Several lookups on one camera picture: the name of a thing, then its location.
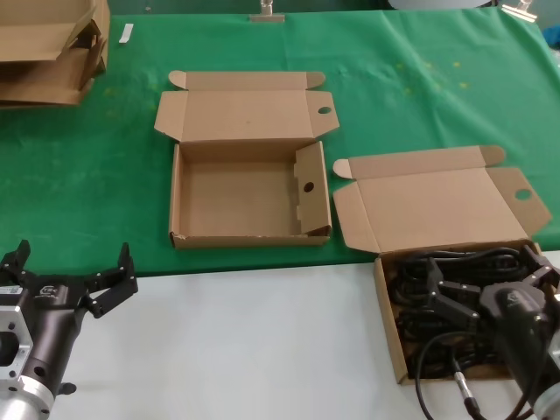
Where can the stacked cardboard box open lid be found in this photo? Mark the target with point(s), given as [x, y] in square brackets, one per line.
[35, 35]

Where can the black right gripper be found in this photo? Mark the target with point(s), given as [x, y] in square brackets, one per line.
[516, 315]

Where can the open cardboard box torn edge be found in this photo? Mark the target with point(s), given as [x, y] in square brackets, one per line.
[236, 205]

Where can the green table cloth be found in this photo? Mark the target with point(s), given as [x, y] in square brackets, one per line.
[87, 175]

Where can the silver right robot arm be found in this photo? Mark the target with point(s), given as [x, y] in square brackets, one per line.
[549, 407]

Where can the small white strip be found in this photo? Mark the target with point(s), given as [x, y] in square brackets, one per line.
[126, 34]

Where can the metal table clamp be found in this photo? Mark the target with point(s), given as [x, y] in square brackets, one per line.
[520, 11]
[267, 18]

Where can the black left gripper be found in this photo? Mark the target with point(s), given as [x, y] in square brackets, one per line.
[52, 306]

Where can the open cardboard box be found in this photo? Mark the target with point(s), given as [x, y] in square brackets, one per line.
[437, 205]

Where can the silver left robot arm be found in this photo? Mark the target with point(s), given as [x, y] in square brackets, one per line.
[22, 402]

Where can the stacked cardboard box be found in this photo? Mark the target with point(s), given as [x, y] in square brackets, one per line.
[44, 83]

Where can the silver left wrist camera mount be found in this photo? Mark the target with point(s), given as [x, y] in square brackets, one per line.
[11, 324]

